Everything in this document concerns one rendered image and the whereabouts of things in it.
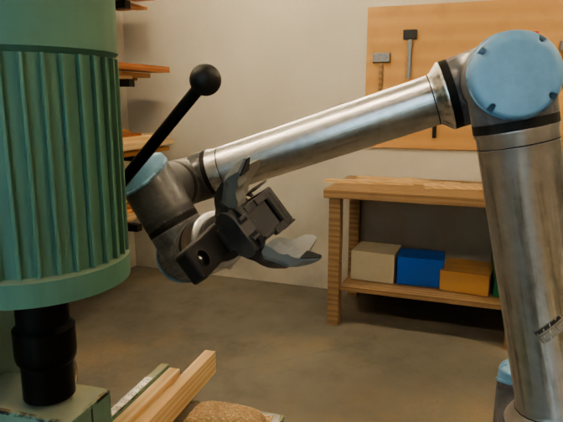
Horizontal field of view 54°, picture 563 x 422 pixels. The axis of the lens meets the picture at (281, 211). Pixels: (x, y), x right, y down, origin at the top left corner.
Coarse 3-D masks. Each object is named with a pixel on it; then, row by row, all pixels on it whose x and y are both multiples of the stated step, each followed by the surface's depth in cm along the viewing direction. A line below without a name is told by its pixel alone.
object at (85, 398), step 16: (0, 384) 60; (16, 384) 60; (80, 384) 60; (0, 400) 57; (16, 400) 57; (80, 400) 57; (96, 400) 57; (0, 416) 55; (16, 416) 55; (32, 416) 54; (48, 416) 54; (64, 416) 54; (80, 416) 55; (96, 416) 57
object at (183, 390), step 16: (208, 352) 96; (192, 368) 90; (208, 368) 94; (176, 384) 85; (192, 384) 88; (160, 400) 81; (176, 400) 83; (144, 416) 77; (160, 416) 79; (176, 416) 84
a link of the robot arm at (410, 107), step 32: (448, 64) 88; (384, 96) 91; (416, 96) 89; (448, 96) 87; (288, 128) 96; (320, 128) 94; (352, 128) 92; (384, 128) 91; (416, 128) 92; (192, 160) 100; (224, 160) 98; (288, 160) 96; (320, 160) 97
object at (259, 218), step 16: (272, 192) 76; (240, 208) 73; (256, 208) 75; (272, 208) 76; (208, 224) 81; (224, 224) 74; (240, 224) 72; (256, 224) 74; (272, 224) 75; (288, 224) 76; (224, 240) 76; (240, 240) 74; (256, 240) 74
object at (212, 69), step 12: (192, 72) 59; (204, 72) 59; (216, 72) 60; (192, 84) 60; (204, 84) 59; (216, 84) 60; (192, 96) 61; (180, 108) 61; (168, 120) 62; (180, 120) 62; (156, 132) 63; (168, 132) 63; (156, 144) 63; (144, 156) 64; (132, 168) 65
